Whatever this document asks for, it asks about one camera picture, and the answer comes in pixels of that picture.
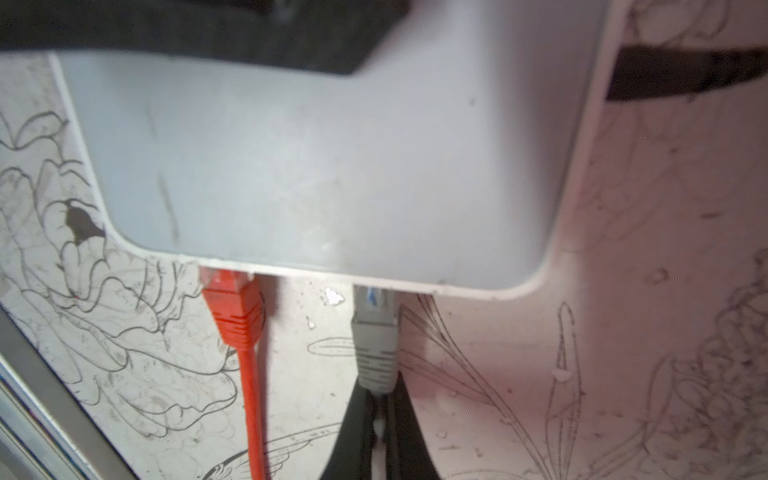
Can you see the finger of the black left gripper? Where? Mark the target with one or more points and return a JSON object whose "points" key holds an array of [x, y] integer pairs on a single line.
{"points": [[333, 37]]}

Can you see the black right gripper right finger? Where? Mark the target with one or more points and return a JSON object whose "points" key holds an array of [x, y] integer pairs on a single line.
{"points": [[407, 455]]}

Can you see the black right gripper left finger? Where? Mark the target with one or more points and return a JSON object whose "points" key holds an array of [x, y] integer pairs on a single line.
{"points": [[351, 456]]}

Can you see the white network switch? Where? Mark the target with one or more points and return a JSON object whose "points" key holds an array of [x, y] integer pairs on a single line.
{"points": [[448, 164]]}

